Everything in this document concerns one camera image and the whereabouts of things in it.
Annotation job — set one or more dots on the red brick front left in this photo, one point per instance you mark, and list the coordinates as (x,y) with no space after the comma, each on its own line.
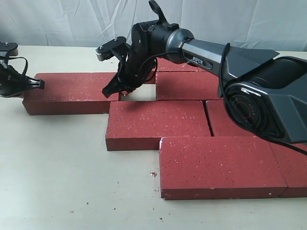
(218,168)

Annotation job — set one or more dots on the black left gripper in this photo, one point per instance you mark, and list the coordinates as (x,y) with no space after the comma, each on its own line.
(13,83)

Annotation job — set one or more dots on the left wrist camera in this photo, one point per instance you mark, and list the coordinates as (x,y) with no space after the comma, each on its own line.
(8,49)

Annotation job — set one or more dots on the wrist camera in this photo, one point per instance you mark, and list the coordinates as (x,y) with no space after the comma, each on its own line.
(8,49)
(116,47)

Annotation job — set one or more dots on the red brick back left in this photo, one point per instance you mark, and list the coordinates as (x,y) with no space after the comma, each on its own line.
(167,66)

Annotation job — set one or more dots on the red brick bottom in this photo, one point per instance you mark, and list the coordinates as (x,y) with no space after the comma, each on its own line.
(70,94)

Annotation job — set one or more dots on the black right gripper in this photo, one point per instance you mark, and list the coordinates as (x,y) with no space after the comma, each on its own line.
(137,69)

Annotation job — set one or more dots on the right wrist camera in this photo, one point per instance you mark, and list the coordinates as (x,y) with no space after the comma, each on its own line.
(116,47)

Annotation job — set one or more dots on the red brick top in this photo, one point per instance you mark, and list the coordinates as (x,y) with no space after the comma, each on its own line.
(139,125)

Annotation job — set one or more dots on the red brick front right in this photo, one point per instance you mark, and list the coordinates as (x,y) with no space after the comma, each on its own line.
(293,166)

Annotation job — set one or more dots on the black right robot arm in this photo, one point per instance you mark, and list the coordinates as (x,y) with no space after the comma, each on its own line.
(263,92)

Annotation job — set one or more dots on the red placed brick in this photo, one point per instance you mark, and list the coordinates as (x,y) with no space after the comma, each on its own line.
(186,86)

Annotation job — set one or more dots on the red brick third row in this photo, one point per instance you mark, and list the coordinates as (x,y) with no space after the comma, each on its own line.
(221,125)

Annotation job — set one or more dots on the white backdrop sheet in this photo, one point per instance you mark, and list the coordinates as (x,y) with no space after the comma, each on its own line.
(274,24)

